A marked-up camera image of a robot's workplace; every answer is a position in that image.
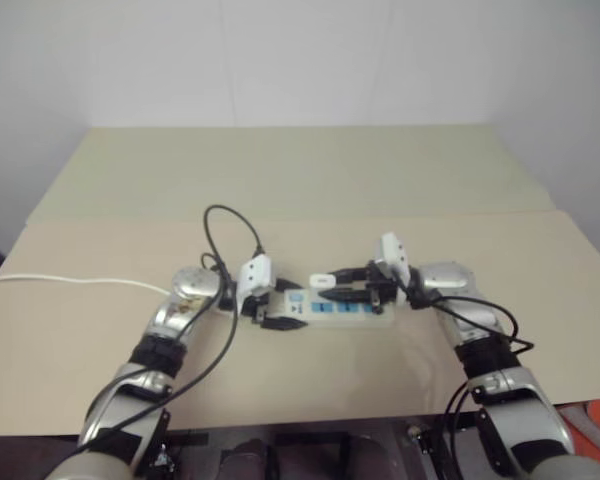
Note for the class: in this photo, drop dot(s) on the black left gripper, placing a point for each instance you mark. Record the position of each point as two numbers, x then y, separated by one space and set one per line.
263 306

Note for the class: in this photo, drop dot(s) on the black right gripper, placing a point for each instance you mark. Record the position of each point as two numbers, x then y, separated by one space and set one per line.
381 290

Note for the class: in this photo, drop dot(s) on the white charger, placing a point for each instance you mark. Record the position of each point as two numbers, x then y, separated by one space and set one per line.
321 279

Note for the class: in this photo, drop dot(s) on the white power strip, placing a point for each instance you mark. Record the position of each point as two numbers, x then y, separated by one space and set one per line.
330 316

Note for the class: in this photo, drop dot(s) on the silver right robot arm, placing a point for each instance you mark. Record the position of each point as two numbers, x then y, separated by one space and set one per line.
450 278

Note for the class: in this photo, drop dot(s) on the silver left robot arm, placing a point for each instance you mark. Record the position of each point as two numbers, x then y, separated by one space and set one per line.
190 286

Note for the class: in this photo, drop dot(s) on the dark rounded shape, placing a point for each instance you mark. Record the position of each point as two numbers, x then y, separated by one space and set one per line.
245 459

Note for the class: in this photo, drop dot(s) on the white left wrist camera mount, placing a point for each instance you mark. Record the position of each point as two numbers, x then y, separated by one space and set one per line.
255 274

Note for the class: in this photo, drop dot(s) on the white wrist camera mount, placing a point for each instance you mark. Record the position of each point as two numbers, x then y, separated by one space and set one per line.
255 274
391 260

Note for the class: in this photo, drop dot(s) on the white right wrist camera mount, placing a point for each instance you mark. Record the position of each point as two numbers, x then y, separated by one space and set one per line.
391 260

